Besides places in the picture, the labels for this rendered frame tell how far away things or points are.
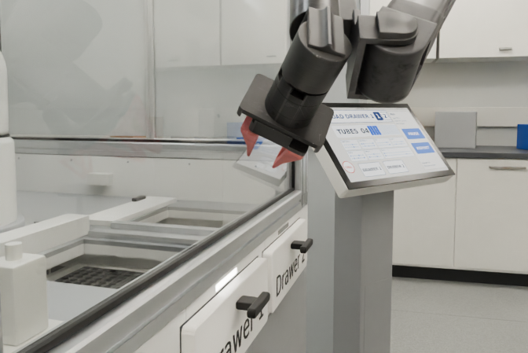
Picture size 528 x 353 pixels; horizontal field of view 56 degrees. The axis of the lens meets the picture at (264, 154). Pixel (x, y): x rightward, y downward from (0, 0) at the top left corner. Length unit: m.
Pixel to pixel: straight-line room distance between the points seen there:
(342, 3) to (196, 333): 0.40
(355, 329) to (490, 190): 2.08
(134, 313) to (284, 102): 0.25
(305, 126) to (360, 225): 1.06
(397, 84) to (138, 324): 0.34
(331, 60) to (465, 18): 3.46
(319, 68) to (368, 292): 1.26
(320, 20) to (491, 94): 3.79
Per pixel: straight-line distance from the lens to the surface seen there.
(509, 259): 3.71
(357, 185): 1.39
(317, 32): 0.50
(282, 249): 0.94
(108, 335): 0.47
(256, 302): 0.71
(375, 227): 1.65
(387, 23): 0.49
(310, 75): 0.49
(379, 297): 1.73
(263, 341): 0.95
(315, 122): 0.57
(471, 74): 4.25
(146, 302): 0.52
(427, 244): 3.61
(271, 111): 0.54
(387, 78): 0.50
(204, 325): 0.62
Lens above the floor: 1.17
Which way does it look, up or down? 5 degrees down
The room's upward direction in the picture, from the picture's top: straight up
